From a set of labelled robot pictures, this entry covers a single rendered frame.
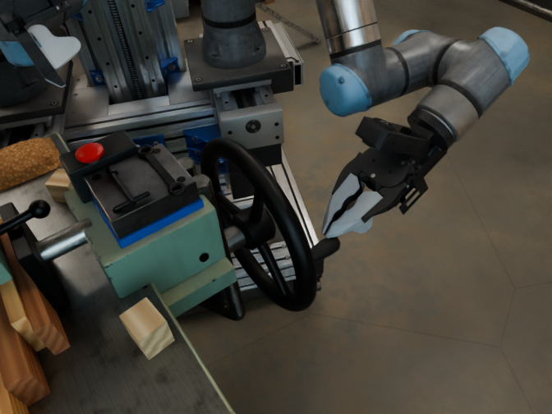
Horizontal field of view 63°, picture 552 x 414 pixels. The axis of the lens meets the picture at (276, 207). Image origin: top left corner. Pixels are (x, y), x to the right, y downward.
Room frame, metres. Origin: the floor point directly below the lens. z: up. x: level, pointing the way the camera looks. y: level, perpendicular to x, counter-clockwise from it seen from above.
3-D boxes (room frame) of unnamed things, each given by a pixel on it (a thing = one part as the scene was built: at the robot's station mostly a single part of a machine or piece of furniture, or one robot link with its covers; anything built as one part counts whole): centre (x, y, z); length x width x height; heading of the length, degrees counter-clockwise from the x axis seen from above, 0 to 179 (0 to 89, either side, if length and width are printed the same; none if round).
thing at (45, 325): (0.29, 0.27, 0.92); 0.17 x 0.02 x 0.05; 32
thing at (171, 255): (0.38, 0.16, 0.91); 0.15 x 0.14 x 0.09; 32
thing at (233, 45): (1.00, 0.07, 0.87); 0.15 x 0.15 x 0.10
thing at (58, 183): (0.46, 0.28, 0.92); 0.03 x 0.03 x 0.03; 75
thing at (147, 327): (0.23, 0.14, 0.92); 0.04 x 0.03 x 0.04; 40
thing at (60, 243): (0.33, 0.24, 0.95); 0.09 x 0.07 x 0.09; 32
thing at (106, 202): (0.38, 0.16, 0.99); 0.13 x 0.11 x 0.06; 32
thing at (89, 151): (0.39, 0.20, 1.02); 0.03 x 0.03 x 0.01
